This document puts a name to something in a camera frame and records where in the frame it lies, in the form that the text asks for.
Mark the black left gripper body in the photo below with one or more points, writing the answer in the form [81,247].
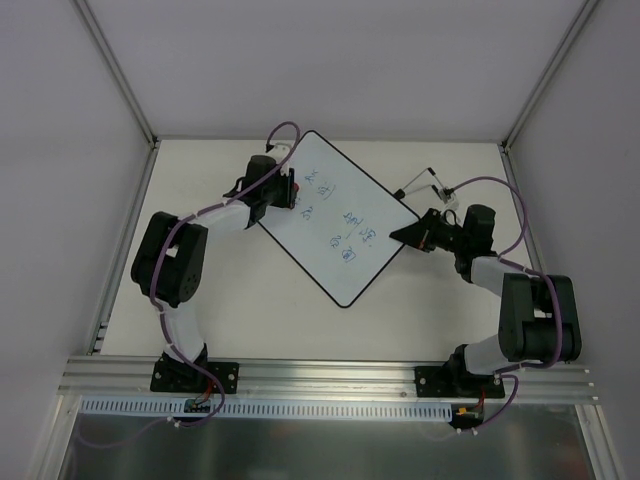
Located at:
[290,188]

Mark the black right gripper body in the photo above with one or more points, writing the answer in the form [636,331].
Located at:
[427,230]

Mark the black-framed whiteboard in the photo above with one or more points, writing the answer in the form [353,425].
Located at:
[339,229]

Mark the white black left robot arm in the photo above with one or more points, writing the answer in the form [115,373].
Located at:
[169,263]

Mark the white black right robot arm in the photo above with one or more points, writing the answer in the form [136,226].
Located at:
[538,324]

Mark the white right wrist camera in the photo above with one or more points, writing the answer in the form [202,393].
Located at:
[449,199]

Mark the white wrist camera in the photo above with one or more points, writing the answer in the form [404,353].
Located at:
[279,152]
[449,199]

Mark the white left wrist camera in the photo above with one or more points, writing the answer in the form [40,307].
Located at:
[279,152]

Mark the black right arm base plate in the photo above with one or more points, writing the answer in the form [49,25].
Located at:
[440,382]

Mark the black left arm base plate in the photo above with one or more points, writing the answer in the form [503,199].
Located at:
[171,376]

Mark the white slotted cable duct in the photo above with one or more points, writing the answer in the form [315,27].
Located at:
[269,409]

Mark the aluminium corner post left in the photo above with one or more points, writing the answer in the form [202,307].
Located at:
[102,45]

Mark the aluminium corner post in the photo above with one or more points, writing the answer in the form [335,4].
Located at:
[570,37]
[102,45]

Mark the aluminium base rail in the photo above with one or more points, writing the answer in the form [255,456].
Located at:
[318,380]

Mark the aluminium corner post right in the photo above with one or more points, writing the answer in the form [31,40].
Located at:
[570,37]

